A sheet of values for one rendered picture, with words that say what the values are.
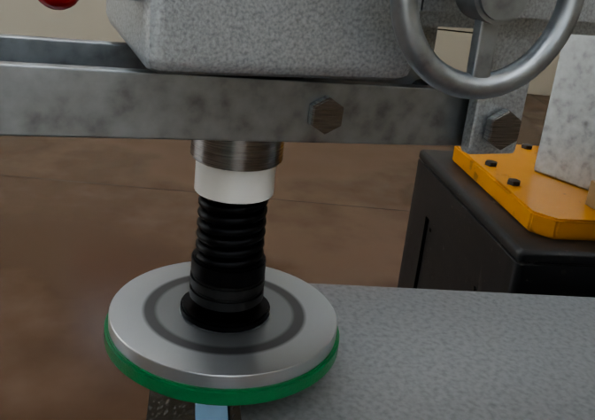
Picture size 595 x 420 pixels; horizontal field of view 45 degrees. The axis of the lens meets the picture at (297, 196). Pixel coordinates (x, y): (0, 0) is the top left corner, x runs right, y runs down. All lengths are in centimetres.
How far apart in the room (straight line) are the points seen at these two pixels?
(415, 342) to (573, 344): 18
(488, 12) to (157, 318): 39
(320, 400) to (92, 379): 150
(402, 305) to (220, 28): 48
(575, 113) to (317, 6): 113
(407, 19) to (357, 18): 5
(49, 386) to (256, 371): 154
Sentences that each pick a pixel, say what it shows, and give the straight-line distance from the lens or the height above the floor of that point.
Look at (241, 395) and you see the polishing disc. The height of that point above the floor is 86.
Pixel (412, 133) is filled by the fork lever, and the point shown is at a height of 107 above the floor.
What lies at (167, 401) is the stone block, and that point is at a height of 76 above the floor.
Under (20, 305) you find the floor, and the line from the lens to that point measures 251.
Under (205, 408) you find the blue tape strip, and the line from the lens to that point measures 71.
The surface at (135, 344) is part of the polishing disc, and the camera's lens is 64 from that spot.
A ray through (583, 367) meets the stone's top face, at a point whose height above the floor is 82.
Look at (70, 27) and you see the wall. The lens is 685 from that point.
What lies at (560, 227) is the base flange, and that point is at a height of 77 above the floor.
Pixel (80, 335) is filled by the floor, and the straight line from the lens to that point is 233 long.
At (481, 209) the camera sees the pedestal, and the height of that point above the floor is 74.
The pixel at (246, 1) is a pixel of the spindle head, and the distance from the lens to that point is 49.
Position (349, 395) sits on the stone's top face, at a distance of 70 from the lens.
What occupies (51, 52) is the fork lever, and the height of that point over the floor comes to 111.
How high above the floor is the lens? 122
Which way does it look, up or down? 20 degrees down
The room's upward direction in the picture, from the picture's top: 6 degrees clockwise
